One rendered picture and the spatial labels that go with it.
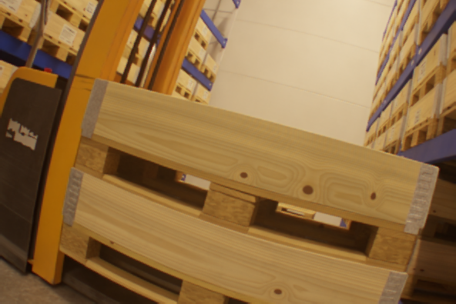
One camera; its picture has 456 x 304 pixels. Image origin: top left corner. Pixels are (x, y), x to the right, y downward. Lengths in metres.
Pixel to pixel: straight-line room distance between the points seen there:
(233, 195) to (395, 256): 0.54
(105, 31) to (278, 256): 1.05
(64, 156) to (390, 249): 1.22
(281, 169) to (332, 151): 0.16
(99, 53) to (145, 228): 0.69
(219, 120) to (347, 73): 6.30
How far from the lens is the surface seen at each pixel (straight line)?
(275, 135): 1.08
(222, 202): 1.10
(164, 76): 1.99
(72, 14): 3.43
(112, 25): 1.48
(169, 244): 1.17
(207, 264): 1.14
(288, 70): 7.35
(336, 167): 1.07
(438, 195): 2.00
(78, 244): 1.37
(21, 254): 1.63
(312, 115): 7.11
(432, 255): 2.03
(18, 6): 2.98
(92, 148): 1.31
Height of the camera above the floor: 0.77
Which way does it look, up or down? 5 degrees up
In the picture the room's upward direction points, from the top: 16 degrees clockwise
